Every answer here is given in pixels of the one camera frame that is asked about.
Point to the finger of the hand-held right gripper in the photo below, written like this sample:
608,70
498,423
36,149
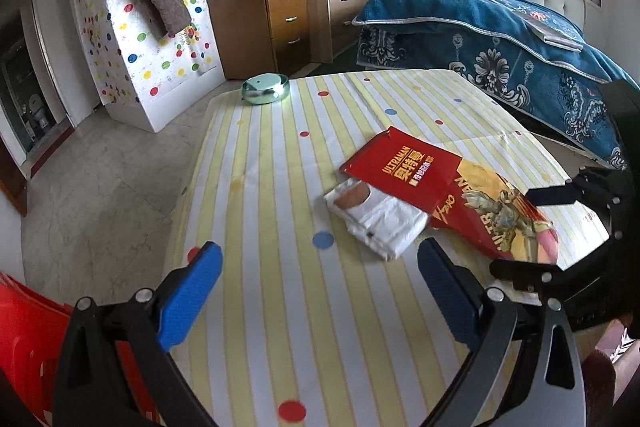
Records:
550,195
520,269

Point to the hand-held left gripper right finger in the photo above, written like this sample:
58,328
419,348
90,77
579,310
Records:
445,287

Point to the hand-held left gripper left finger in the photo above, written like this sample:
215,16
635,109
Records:
190,292

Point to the red Ultraman foil bag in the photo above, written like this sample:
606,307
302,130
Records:
410,167

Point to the white folded plastic bag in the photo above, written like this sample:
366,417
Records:
380,222

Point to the yellow striped tablecloth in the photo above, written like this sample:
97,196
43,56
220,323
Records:
300,187

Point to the pale flat book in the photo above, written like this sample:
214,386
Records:
552,32

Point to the red plastic stool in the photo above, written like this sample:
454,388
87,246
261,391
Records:
30,337

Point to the bed with blue blanket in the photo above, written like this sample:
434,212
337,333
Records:
450,22

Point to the green round tin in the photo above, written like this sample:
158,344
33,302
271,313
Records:
265,89

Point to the white dotted cabinet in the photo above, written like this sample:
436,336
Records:
140,72

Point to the wooden drawer cabinet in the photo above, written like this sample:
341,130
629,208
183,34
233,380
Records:
245,32

